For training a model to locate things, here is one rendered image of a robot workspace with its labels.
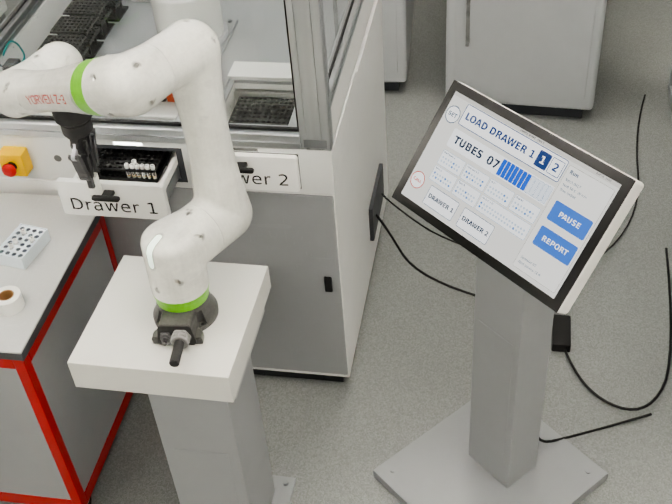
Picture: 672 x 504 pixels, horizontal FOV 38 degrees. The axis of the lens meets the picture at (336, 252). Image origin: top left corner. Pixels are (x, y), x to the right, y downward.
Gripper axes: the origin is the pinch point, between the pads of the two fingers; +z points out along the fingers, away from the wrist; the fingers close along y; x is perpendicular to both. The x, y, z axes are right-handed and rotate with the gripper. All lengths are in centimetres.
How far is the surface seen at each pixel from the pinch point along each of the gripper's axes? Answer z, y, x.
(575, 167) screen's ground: -24, 14, 117
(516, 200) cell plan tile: -14, 15, 105
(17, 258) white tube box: 13.6, 14.7, -18.6
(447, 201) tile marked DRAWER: -8, 8, 90
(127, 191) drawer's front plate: 2.6, -1.3, 7.9
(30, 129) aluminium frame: -3.1, -18.0, -23.9
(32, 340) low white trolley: 19.2, 36.7, -6.8
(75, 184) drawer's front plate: 1.3, -1.3, -5.8
